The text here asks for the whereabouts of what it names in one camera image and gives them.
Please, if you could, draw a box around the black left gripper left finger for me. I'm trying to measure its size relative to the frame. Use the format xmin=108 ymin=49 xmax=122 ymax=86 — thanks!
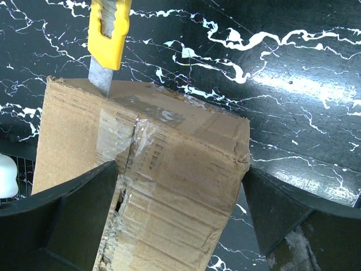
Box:
xmin=1 ymin=161 xmax=118 ymax=270

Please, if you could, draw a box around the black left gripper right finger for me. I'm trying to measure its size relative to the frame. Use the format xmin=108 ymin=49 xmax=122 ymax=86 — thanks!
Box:
xmin=243 ymin=168 xmax=360 ymax=270

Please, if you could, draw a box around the brown cardboard express box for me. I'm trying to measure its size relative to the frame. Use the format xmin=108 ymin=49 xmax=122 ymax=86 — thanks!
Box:
xmin=33 ymin=76 xmax=250 ymax=270

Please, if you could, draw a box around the yellow utility knife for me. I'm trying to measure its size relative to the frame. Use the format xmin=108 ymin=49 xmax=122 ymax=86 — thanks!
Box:
xmin=87 ymin=0 xmax=132 ymax=97

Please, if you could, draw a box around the small white cup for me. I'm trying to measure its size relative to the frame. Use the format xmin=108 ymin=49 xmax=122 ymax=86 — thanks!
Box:
xmin=0 ymin=154 xmax=19 ymax=199

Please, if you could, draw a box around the black wire dish rack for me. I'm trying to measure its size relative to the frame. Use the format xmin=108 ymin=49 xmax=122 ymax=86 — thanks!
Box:
xmin=1 ymin=138 xmax=37 ymax=205

